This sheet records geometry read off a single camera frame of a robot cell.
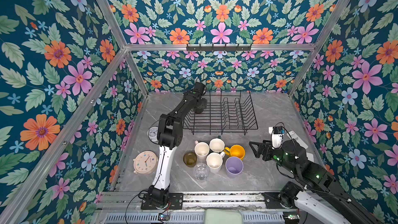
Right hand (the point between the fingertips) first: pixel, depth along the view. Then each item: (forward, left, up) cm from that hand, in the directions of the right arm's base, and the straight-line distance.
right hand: (255, 142), depth 70 cm
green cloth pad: (-26, +15, -18) cm, 35 cm away
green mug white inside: (+6, +17, -15) cm, 23 cm away
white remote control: (+15, -31, -21) cm, 41 cm away
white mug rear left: (+4, +26, -17) cm, 31 cm away
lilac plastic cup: (-5, +8, -20) cm, 22 cm away
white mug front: (-2, +19, -17) cm, 26 cm away
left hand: (+37, +27, -11) cm, 47 cm away
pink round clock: (-2, +57, -19) cm, 60 cm away
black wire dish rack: (+31, +10, -15) cm, 36 cm away
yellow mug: (+4, +7, -18) cm, 20 cm away
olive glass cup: (0, +33, -21) cm, 39 cm away
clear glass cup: (-6, +26, -22) cm, 35 cm away
